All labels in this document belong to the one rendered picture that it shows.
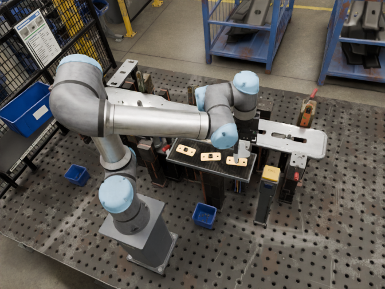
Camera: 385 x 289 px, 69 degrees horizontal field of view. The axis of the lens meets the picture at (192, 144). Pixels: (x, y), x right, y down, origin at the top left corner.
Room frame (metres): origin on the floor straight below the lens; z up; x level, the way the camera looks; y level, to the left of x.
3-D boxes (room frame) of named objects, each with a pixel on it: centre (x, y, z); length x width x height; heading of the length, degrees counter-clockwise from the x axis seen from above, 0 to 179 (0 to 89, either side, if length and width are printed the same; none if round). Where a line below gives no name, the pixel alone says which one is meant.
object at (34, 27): (1.68, 0.81, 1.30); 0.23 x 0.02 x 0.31; 151
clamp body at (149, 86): (1.47, 0.23, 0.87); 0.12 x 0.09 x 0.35; 151
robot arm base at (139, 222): (0.51, 0.29, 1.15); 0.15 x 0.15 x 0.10
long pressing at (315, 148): (1.09, -0.05, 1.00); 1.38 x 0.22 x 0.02; 61
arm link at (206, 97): (0.62, -0.09, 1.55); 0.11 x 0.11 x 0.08; 0
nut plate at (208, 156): (0.69, -0.07, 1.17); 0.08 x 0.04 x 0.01; 81
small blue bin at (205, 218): (0.61, 0.00, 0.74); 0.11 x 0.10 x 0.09; 61
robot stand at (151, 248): (0.51, 0.29, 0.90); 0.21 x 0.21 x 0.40; 60
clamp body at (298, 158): (0.66, -0.46, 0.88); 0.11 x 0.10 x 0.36; 151
